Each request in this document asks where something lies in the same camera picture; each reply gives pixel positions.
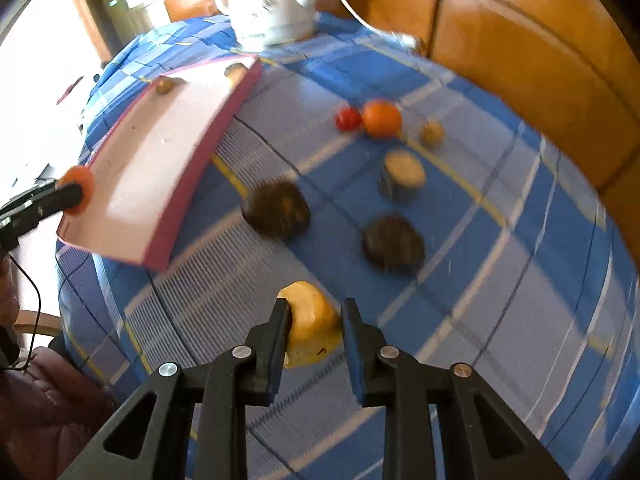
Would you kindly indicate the small brown fruit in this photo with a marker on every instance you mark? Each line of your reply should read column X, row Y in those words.
column 235, row 69
column 164, row 85

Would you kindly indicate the yellow fruit piece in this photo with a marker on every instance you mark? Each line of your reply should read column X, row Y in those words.
column 311, row 322

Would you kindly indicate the small tan fruit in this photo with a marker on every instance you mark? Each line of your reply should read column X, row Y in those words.
column 432, row 133

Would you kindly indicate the cut dark fruit pale top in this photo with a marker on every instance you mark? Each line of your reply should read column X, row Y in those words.
column 402, row 175

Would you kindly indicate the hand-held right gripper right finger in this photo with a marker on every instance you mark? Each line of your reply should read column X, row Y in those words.
column 352, row 345

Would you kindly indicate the white tray with pink rim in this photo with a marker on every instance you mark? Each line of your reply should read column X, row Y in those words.
column 160, row 160

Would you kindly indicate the small orange mandarin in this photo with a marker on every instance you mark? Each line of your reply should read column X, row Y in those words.
column 80, row 177

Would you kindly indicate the small red tomato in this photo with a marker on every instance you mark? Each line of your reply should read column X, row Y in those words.
column 348, row 118

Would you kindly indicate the wooden chair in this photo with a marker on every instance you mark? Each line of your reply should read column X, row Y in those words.
column 40, row 321

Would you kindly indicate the dark round fruit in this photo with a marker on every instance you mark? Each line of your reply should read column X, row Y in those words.
column 393, row 243
column 276, row 208

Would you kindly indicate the white electric kettle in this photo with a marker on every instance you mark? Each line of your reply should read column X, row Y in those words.
column 267, row 7

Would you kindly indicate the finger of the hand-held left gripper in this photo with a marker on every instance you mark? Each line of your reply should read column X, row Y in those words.
column 52, row 197

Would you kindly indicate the maroon cushion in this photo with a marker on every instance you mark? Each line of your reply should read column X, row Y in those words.
column 45, row 405

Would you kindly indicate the blue plaid tablecloth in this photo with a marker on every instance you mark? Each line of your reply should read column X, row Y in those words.
column 500, row 260

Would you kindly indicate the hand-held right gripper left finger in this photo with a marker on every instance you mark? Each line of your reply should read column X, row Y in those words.
column 280, row 340

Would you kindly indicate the large orange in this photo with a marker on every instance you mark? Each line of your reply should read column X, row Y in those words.
column 381, row 118

